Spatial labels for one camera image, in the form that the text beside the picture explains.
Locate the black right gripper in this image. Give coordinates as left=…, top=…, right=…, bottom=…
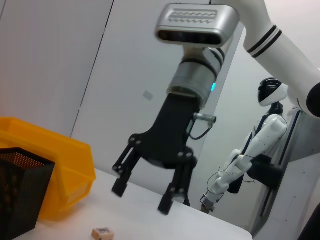
left=111, top=93, right=201, bottom=216

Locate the black mesh pen holder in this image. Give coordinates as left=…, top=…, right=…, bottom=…
left=0, top=147, right=56, bottom=240

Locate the yellow plastic storage bin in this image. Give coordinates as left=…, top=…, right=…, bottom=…
left=0, top=116, right=97, bottom=222

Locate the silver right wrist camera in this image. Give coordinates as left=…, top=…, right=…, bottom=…
left=154, top=3, right=240, bottom=50

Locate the white humanoid robot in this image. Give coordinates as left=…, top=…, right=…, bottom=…
left=199, top=77, right=290, bottom=216

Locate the black humanoid mount bracket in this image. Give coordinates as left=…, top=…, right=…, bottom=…
left=249, top=153, right=285, bottom=195

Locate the grey humanoid stand column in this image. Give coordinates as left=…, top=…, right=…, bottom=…
left=251, top=107, right=318, bottom=237

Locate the beige eraser with barcode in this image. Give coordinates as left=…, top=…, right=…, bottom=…
left=91, top=226, right=115, bottom=240

